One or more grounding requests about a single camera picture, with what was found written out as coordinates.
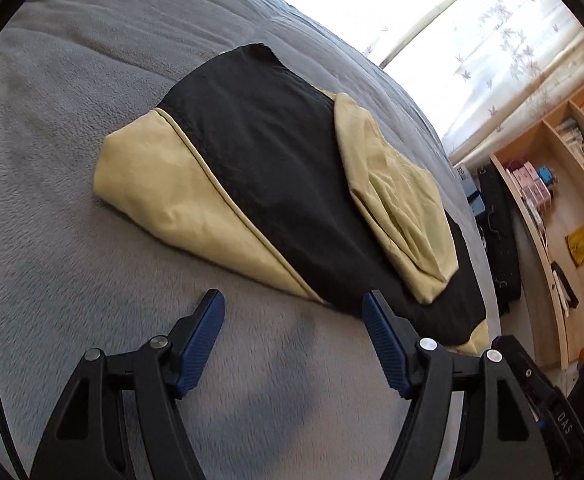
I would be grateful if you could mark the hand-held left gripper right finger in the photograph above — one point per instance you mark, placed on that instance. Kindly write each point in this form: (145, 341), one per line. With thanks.
(387, 347)

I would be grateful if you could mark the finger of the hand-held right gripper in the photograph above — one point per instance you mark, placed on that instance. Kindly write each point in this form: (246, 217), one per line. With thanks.
(517, 360)

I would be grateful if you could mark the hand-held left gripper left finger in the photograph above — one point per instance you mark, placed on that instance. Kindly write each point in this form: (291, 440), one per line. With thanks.
(199, 347)

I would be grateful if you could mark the yellow and black jacket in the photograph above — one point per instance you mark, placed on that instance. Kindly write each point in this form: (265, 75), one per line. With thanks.
(272, 185)

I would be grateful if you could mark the black remote control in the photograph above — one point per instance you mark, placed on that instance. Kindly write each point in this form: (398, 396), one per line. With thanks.
(564, 282)

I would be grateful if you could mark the black bag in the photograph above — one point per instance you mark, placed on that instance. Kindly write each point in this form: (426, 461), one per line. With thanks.
(499, 240)

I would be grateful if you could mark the wooden shelf unit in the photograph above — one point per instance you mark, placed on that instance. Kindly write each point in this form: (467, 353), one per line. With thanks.
(562, 205)

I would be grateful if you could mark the blue and white box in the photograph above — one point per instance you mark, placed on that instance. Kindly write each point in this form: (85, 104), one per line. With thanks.
(474, 200)

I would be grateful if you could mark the stack of pink boxes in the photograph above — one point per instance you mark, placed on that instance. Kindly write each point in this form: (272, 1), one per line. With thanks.
(527, 182)

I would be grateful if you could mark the small blue box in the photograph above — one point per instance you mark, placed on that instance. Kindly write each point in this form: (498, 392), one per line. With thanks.
(547, 175)

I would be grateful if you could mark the grey fleece blanket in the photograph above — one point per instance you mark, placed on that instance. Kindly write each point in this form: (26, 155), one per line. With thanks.
(72, 85)

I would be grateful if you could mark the white floral curtain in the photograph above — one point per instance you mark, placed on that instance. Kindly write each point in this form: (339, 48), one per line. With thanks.
(472, 35)

